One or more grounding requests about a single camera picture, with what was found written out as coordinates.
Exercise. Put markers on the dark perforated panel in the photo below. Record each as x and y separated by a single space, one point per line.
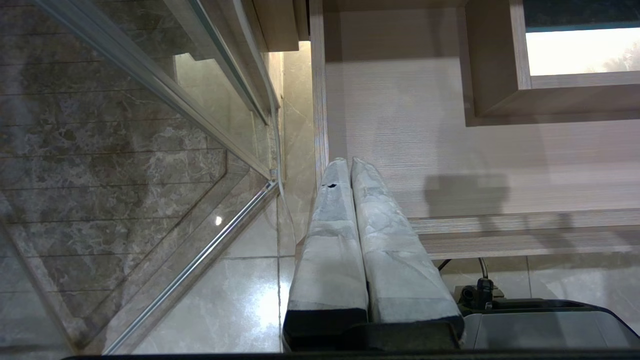
580 12

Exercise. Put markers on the wooden drawer with cutout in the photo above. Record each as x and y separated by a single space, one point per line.
400 125

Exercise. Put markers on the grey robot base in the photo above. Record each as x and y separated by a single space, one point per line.
550 327

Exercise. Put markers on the framed glass shower door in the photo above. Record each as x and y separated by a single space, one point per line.
125 175

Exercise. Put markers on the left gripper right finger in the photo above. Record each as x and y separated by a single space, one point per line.
395 260

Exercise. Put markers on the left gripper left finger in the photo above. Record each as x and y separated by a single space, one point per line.
330 260

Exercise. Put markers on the wooden vanity cabinet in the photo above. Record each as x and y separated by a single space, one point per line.
280 25

